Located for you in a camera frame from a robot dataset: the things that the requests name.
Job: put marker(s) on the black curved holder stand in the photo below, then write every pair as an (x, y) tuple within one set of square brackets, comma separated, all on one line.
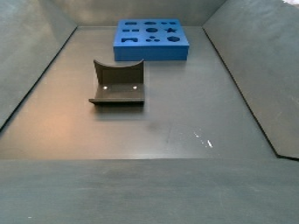
[(121, 84)]

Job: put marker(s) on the blue shape sorter block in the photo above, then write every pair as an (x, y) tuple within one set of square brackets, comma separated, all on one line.
[(150, 39)]

